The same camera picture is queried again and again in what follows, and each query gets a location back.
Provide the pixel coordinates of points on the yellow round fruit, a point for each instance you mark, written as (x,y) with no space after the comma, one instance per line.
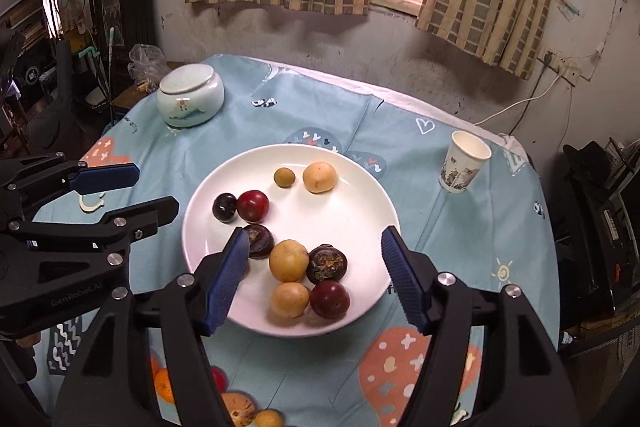
(319,177)
(289,300)
(288,261)

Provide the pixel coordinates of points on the white wall socket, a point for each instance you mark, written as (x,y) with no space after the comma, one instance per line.
(562,67)

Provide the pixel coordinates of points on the small yellow-green fruit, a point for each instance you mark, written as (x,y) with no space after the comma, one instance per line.
(284,177)

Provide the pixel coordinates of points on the large orange mandarin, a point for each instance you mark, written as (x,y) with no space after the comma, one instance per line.
(164,384)

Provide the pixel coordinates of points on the clear plastic bag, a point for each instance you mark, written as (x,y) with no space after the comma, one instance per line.
(146,63)

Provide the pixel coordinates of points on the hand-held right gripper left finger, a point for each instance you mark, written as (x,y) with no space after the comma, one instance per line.
(227,282)

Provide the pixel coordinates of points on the striped pepino melon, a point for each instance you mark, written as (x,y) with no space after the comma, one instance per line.
(237,409)

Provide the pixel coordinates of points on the dark brown mangosteen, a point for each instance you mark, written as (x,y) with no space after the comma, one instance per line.
(260,242)
(326,264)

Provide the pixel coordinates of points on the dark purple plum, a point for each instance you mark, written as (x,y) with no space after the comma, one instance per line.
(224,207)

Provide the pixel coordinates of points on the dark red plum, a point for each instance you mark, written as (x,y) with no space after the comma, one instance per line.
(329,300)
(253,205)

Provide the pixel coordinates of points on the white oval plate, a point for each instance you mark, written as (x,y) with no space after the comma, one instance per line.
(345,217)

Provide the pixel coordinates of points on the printed paper cup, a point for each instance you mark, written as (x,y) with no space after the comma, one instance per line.
(462,167)

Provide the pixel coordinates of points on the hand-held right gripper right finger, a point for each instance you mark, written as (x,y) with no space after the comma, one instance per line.
(405,282)

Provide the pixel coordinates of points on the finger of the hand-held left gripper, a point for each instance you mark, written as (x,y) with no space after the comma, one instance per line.
(145,217)
(107,179)

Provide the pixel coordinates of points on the wooden side table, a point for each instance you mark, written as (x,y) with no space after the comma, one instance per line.
(132,99)

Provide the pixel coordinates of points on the yellow-green tomato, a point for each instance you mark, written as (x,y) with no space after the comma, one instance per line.
(268,419)

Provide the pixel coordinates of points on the white ceramic lidded jar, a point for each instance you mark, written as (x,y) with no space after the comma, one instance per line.
(190,99)

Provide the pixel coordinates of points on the light blue printed tablecloth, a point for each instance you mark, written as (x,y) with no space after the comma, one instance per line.
(490,247)

